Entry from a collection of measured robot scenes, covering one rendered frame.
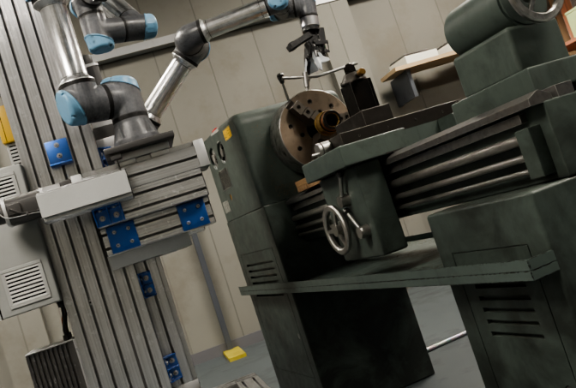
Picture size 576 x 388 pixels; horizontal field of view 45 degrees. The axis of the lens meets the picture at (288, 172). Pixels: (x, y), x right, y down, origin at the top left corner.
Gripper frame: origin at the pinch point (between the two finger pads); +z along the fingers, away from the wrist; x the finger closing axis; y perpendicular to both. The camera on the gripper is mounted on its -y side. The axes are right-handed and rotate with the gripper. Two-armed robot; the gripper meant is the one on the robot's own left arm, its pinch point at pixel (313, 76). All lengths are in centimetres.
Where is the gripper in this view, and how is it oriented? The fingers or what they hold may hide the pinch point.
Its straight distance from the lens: 283.3
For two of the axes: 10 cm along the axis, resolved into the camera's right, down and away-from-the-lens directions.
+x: -3.0, 1.7, 9.4
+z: 1.5, 9.8, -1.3
